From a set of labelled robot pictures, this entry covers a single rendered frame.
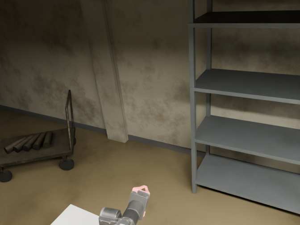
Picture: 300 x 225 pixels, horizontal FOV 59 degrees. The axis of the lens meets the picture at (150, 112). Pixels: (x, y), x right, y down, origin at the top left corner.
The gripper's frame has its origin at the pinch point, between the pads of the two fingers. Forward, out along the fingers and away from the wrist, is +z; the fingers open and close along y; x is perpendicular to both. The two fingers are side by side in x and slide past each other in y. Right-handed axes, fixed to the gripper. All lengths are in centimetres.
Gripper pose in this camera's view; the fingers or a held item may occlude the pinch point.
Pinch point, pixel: (143, 193)
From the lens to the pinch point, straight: 111.1
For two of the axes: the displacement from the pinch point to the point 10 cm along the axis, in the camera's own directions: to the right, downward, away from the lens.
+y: -2.1, 9.3, 3.0
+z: 2.6, -2.4, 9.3
